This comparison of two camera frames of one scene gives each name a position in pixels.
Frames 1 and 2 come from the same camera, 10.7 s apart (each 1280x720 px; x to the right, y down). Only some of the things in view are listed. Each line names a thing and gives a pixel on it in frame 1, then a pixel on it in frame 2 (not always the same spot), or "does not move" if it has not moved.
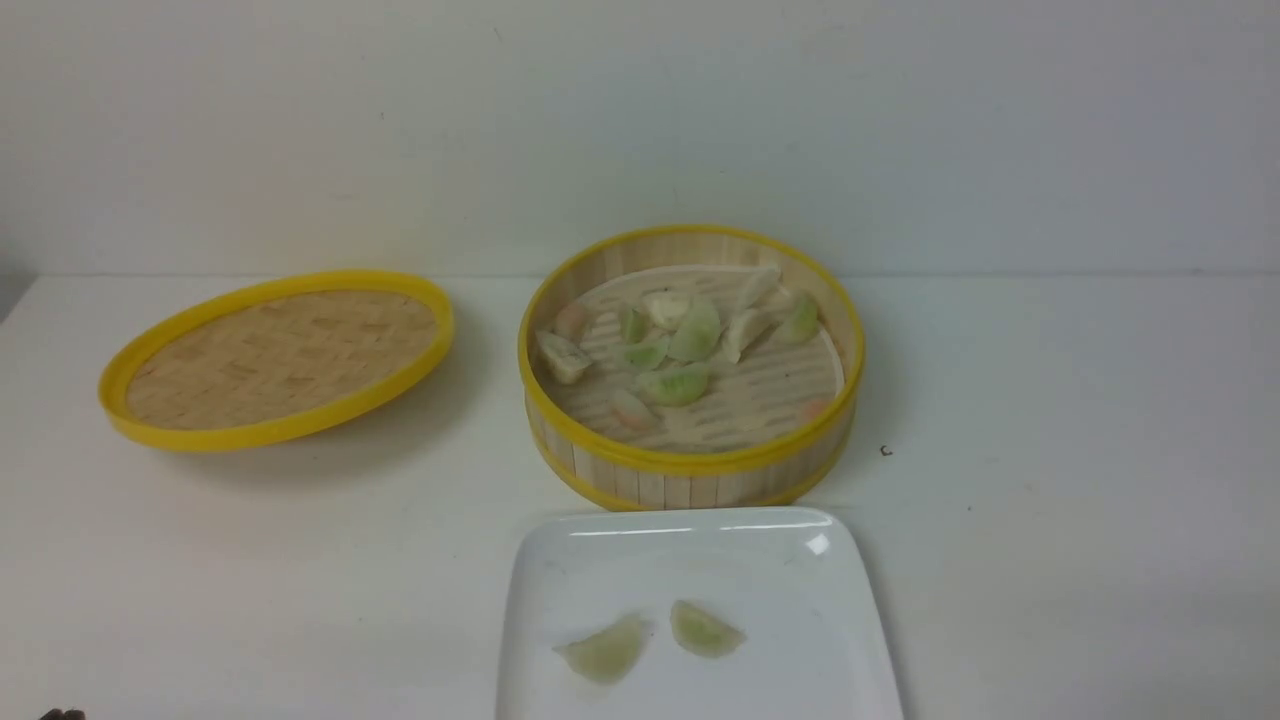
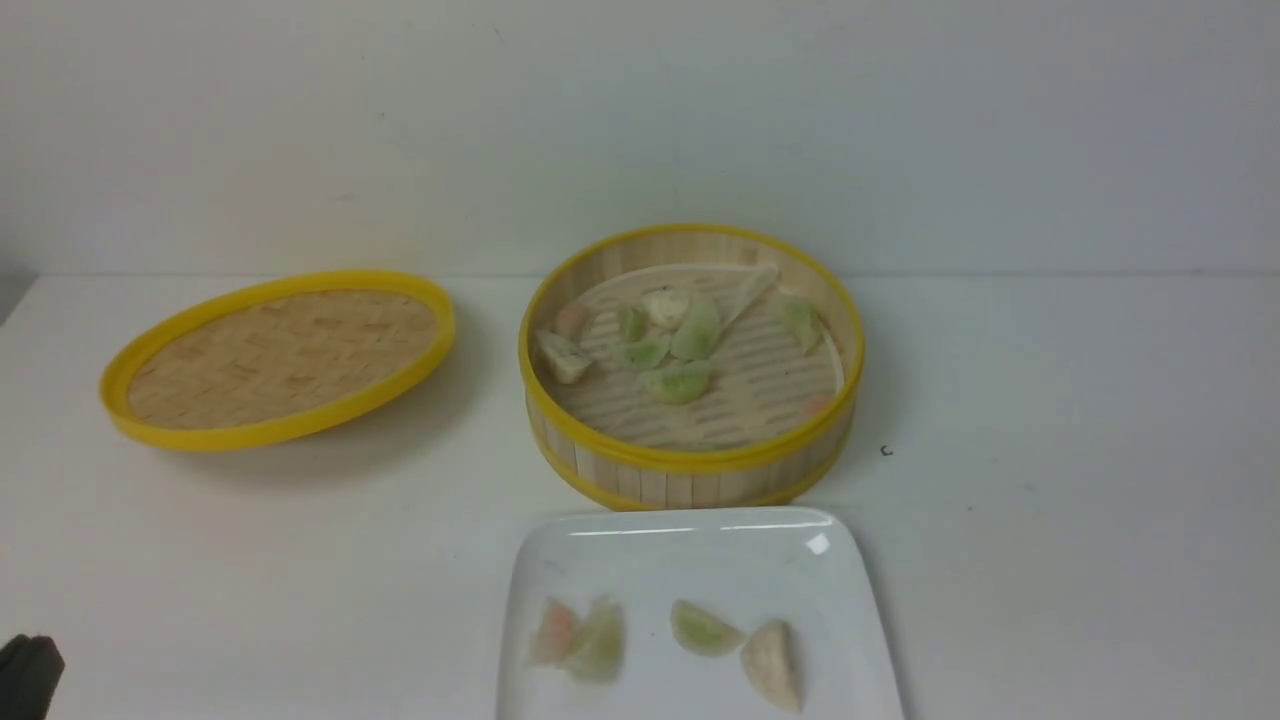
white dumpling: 567,361 does not move
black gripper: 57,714 → 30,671
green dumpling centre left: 646,357 does not move
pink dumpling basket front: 629,412 → 553,636
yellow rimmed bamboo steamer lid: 271,358 does not move
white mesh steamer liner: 700,357 does not move
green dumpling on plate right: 703,633 does not move
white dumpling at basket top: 668,306 does not move
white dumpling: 742,327 → 770,656
